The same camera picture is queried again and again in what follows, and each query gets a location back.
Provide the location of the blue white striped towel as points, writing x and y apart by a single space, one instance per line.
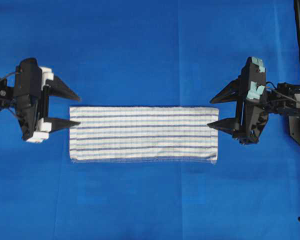
138 134

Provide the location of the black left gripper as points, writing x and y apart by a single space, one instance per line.
33 86

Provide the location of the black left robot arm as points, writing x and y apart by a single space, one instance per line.
7 84

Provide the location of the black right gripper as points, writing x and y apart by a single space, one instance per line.
250 87

